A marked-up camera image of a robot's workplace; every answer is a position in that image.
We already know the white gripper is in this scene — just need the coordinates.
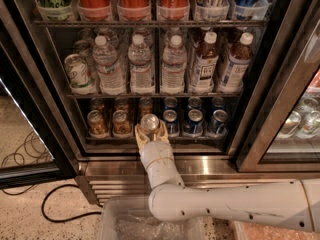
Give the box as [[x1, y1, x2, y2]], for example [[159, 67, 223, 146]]
[[135, 120, 184, 189]]

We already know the orange can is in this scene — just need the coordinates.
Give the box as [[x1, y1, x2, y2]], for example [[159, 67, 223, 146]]
[[112, 110, 132, 138], [87, 110, 109, 139], [89, 98, 105, 114], [140, 114, 160, 141], [139, 97, 153, 117], [114, 97, 130, 113]]

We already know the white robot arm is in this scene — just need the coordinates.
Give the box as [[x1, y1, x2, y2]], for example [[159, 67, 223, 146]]
[[135, 120, 320, 233]]

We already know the blue can front left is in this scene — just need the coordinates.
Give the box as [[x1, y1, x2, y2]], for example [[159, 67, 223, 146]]
[[163, 109, 179, 137]]

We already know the blue can back left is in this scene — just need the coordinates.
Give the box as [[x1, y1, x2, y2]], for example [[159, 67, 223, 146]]
[[164, 97, 178, 111]]

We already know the blue can front middle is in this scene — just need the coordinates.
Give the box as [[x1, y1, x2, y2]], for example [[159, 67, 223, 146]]
[[183, 109, 203, 136]]

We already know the blue can back middle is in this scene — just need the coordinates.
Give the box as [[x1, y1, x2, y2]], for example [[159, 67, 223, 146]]
[[187, 97, 202, 111]]

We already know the steel fridge base grille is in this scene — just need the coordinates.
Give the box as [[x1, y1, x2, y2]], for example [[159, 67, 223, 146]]
[[75, 157, 320, 205]]

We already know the blue can front right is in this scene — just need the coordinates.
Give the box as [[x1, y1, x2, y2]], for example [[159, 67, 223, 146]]
[[206, 109, 228, 138]]

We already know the blue can back right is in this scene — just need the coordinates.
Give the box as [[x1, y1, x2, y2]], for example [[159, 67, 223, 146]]
[[211, 96, 225, 112]]

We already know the green white can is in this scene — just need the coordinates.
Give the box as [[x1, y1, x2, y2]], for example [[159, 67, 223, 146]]
[[64, 54, 97, 95]]

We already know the open glass fridge door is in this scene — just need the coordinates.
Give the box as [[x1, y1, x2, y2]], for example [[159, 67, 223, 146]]
[[0, 41, 75, 190]]

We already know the red cola can middle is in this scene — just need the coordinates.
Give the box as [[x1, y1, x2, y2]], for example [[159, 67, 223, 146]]
[[118, 0, 150, 21]]

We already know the red cola can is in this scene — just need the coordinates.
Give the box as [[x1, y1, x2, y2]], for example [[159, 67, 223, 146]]
[[160, 0, 189, 20], [118, 0, 150, 21], [77, 0, 112, 21]]

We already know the red cola can right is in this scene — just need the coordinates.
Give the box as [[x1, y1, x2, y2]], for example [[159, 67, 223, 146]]
[[160, 0, 189, 20]]

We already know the red cola can left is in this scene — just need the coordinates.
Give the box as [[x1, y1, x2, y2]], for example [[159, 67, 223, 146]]
[[77, 0, 112, 21]]

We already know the blue silver can left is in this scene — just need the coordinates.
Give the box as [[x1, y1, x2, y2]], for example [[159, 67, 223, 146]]
[[194, 0, 229, 22]]

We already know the blue silver can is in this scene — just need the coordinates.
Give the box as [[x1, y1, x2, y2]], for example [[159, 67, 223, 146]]
[[231, 0, 269, 20], [194, 0, 229, 22]]

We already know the blue silver can right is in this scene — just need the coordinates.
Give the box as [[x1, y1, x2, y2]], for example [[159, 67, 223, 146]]
[[231, 0, 269, 20]]

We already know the water bottle front left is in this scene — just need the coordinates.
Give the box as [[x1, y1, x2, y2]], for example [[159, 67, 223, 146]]
[[93, 36, 126, 95]]

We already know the water bottle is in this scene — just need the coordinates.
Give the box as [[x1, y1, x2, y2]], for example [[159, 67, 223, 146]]
[[128, 34, 155, 94], [160, 35, 187, 94], [93, 36, 126, 95]]

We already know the water bottle front middle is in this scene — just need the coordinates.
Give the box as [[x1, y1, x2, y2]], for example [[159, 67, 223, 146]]
[[128, 34, 155, 94]]

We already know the water bottle front right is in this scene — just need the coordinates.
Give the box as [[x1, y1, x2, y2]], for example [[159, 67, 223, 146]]
[[160, 35, 187, 94]]

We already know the clear plastic bin left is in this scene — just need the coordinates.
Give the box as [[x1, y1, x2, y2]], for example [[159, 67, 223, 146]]
[[97, 196, 209, 240]]

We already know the clear plastic bin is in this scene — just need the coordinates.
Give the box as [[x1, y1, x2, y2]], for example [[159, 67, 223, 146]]
[[229, 221, 320, 240], [97, 196, 209, 240]]

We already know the tea bottle front left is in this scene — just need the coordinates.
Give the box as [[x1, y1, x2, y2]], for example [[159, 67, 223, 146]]
[[189, 31, 219, 94]]

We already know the tea bottle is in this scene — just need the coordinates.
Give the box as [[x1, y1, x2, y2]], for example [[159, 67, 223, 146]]
[[189, 31, 219, 94], [217, 32, 253, 93]]

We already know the tea bottle front right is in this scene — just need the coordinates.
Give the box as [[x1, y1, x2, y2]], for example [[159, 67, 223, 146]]
[[217, 32, 253, 93]]

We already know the clear plastic bin right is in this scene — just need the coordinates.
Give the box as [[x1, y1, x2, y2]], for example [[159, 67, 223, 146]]
[[229, 221, 320, 240]]

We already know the black power cable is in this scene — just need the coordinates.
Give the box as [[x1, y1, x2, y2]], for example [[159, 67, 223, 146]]
[[41, 183, 104, 224]]

